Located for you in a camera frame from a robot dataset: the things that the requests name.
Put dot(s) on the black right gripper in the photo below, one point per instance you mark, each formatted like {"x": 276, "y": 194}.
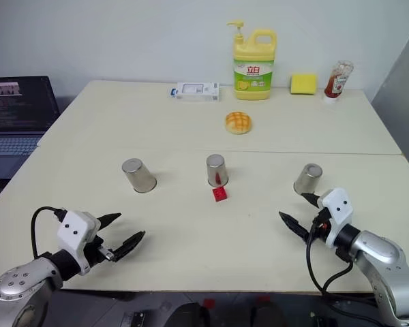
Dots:
{"x": 322, "y": 223}

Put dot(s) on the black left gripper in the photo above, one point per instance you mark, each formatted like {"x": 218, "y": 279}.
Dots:
{"x": 96, "y": 251}

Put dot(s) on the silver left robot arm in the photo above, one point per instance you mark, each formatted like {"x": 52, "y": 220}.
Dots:
{"x": 27, "y": 276}

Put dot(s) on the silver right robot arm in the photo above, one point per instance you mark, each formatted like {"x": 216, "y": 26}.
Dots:
{"x": 381, "y": 259}

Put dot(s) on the steel cup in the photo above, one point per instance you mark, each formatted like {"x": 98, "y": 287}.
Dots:
{"x": 306, "y": 180}
{"x": 138, "y": 175}
{"x": 217, "y": 171}

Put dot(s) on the red toy brick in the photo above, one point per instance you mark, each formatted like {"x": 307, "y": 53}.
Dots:
{"x": 219, "y": 194}

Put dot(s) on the pineapple bun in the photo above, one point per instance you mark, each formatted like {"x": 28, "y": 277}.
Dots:
{"x": 239, "y": 123}

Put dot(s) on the yellow sponge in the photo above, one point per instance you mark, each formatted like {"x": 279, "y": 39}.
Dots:
{"x": 304, "y": 83}

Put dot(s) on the ketchup squeeze bottle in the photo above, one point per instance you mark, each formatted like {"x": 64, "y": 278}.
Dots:
{"x": 338, "y": 81}

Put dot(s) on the yellow detergent pump bottle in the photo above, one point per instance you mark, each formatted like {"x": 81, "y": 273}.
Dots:
{"x": 255, "y": 71}

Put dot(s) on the open laptop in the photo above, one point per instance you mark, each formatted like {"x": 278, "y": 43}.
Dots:
{"x": 13, "y": 112}

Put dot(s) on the white flat box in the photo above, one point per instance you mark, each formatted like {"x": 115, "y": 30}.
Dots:
{"x": 196, "y": 91}

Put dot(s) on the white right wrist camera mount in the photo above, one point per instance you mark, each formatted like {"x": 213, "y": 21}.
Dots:
{"x": 337, "y": 213}

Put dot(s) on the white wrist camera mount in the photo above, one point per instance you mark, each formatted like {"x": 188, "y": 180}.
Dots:
{"x": 74, "y": 235}
{"x": 337, "y": 213}

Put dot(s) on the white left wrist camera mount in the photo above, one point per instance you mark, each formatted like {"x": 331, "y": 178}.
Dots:
{"x": 74, "y": 235}

